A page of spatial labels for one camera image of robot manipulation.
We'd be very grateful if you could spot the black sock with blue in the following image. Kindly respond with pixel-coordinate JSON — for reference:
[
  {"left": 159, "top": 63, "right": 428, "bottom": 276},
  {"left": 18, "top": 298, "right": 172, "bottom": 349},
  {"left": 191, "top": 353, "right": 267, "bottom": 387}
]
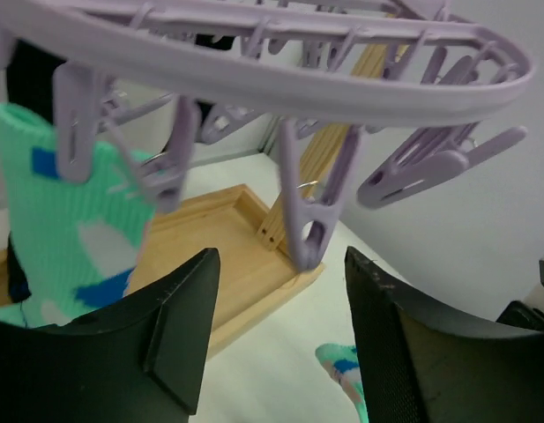
[{"left": 5, "top": 41, "right": 65, "bottom": 303}]

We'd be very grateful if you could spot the wooden hanging rack frame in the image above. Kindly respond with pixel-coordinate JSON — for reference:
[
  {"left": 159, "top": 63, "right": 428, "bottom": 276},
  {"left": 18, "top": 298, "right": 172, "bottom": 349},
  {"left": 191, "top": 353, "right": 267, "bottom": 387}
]
[{"left": 0, "top": 12, "right": 414, "bottom": 360}]

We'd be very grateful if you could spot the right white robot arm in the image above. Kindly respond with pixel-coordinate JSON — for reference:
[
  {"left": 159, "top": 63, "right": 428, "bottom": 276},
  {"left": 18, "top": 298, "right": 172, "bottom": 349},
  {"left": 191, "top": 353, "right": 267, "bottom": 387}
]
[{"left": 496, "top": 256, "right": 544, "bottom": 331}]

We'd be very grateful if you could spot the green sock with chevrons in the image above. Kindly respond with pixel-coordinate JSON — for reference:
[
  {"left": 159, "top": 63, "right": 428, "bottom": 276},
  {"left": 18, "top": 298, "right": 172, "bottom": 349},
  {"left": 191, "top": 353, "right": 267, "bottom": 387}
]
[{"left": 315, "top": 343, "right": 369, "bottom": 422}]

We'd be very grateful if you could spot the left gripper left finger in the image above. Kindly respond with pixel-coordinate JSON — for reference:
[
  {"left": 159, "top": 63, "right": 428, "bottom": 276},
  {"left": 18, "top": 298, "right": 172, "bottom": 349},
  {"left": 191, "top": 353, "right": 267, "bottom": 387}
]
[{"left": 0, "top": 248, "right": 220, "bottom": 422}]

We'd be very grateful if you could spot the lilac round clip hanger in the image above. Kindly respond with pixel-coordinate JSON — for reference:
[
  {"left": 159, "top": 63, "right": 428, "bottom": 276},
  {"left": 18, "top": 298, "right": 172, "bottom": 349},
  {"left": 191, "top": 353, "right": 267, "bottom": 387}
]
[{"left": 0, "top": 1, "right": 536, "bottom": 271}]

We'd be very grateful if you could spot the green sock with white patches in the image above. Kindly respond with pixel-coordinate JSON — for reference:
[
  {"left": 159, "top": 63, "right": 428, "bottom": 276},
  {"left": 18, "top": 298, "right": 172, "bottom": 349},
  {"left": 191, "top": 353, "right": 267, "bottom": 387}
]
[{"left": 0, "top": 103, "right": 154, "bottom": 328}]

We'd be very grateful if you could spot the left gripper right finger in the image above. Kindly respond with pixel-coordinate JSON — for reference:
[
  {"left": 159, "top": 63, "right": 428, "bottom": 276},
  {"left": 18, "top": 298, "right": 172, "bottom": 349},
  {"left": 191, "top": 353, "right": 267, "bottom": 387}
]
[{"left": 345, "top": 247, "right": 544, "bottom": 422}]

